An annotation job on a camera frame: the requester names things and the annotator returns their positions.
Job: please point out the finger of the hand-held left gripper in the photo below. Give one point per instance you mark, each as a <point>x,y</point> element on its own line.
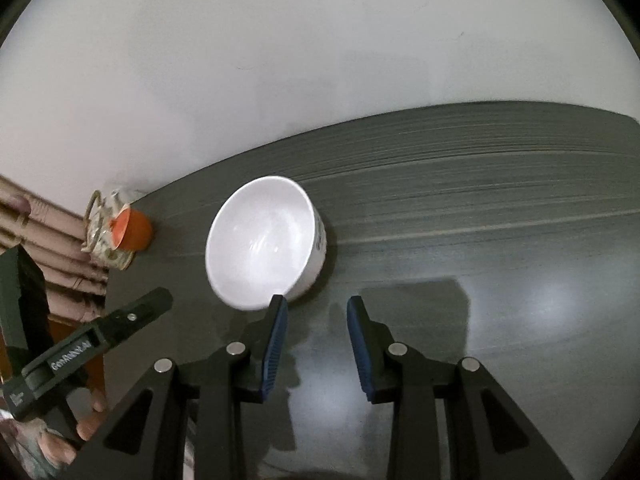
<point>140,310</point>

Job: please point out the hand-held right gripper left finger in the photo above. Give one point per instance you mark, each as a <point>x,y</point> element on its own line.
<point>274,350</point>

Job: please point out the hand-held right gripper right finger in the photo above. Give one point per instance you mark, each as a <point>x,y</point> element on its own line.
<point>357,345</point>

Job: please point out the white bowl with blue base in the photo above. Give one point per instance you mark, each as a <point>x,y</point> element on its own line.
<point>262,245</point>

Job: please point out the person's left hand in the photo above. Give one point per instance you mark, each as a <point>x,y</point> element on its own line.
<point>90,422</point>

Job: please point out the floral ceramic teapot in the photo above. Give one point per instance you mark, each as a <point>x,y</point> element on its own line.
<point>102,240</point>

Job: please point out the orange cup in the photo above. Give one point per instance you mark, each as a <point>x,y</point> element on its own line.
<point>132,230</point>

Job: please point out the beige patterned curtain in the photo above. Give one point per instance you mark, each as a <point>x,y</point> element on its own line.
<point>55,245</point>

